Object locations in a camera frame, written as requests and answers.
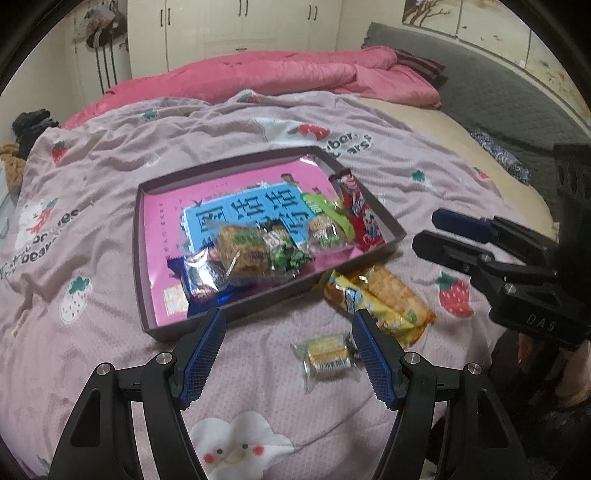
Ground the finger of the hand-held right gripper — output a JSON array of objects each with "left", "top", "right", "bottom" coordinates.
[
  {"left": 431, "top": 209, "right": 557, "bottom": 268},
  {"left": 412, "top": 231, "right": 560, "bottom": 286}
]

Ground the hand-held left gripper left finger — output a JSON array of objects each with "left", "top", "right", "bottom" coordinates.
[{"left": 48, "top": 308, "right": 227, "bottom": 480}]

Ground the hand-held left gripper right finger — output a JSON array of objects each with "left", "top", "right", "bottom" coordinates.
[{"left": 350, "top": 309, "right": 532, "bottom": 480}]

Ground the small clear-wrapped biscuit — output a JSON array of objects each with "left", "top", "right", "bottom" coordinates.
[{"left": 290, "top": 333, "right": 359, "bottom": 394}]

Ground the yellow snack packet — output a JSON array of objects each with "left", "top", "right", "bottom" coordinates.
[{"left": 323, "top": 270, "right": 416, "bottom": 350}]

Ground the blue cookie packet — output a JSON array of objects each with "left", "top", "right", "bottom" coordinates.
[{"left": 167, "top": 248, "right": 232, "bottom": 320}]

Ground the red snack packet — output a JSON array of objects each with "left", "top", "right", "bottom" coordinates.
[{"left": 329, "top": 169, "right": 387, "bottom": 253}]

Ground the clear rice cracker packet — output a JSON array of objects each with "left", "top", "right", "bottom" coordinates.
[{"left": 213, "top": 223, "right": 271, "bottom": 285}]

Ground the clear-wrapped round pastry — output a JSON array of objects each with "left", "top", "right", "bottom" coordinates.
[{"left": 305, "top": 210, "right": 357, "bottom": 253}]

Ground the black green pea packet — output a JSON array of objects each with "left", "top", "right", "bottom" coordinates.
[{"left": 264, "top": 225, "right": 315, "bottom": 274}]

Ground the dark shallow box tray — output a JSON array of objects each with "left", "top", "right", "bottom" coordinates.
[{"left": 131, "top": 145, "right": 407, "bottom": 343}]

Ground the person's right hand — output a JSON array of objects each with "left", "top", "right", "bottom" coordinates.
[{"left": 556, "top": 346, "right": 591, "bottom": 411}]

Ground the blue patterned cloth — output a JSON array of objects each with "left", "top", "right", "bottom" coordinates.
[{"left": 471, "top": 129, "right": 533, "bottom": 186}]

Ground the beige bed sheet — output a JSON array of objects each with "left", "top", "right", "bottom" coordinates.
[{"left": 360, "top": 97, "right": 559, "bottom": 241}]

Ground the pink and blue book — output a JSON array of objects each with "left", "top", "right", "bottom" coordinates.
[{"left": 143, "top": 157, "right": 370, "bottom": 324}]

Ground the grey quilted headboard cushion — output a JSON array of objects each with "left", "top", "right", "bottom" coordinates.
[{"left": 360, "top": 22, "right": 591, "bottom": 155}]

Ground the dark striped pillow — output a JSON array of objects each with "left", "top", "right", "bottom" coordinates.
[{"left": 394, "top": 50, "right": 447, "bottom": 87}]

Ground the pink strawberry print blanket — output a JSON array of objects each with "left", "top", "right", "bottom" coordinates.
[{"left": 0, "top": 90, "right": 555, "bottom": 480}]

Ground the pink quilt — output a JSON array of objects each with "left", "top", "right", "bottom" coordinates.
[{"left": 62, "top": 46, "right": 441, "bottom": 130}]

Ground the brown plush toy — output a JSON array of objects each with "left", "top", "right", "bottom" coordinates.
[{"left": 0, "top": 142, "right": 29, "bottom": 195}]

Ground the dark clothes pile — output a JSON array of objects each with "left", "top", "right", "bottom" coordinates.
[{"left": 11, "top": 110, "right": 61, "bottom": 139}]

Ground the cream wardrobe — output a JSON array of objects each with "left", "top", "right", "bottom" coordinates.
[{"left": 127, "top": 0, "right": 347, "bottom": 79}]

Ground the coat rack with clothes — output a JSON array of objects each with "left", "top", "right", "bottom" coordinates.
[{"left": 71, "top": 8, "right": 129, "bottom": 95}]

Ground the tree wall painting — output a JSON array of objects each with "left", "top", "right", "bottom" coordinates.
[{"left": 402, "top": 0, "right": 555, "bottom": 70}]

